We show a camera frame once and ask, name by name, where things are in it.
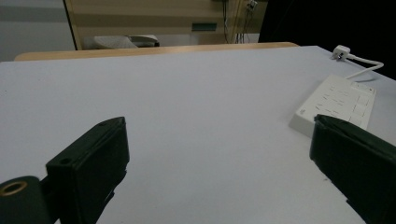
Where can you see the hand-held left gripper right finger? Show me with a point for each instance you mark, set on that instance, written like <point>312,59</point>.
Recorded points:
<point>355,158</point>

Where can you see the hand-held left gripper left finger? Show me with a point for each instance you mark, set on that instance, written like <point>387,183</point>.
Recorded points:
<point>90,165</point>

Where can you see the white power strip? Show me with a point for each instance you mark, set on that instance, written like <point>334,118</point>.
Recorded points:
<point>337,101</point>

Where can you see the white power plug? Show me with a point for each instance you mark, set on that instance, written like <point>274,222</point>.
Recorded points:
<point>340,51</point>

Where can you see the grey office chair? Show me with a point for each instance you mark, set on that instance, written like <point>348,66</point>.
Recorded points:
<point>124,41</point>

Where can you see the black curtain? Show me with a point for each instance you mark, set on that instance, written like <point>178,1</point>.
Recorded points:
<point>330,28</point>

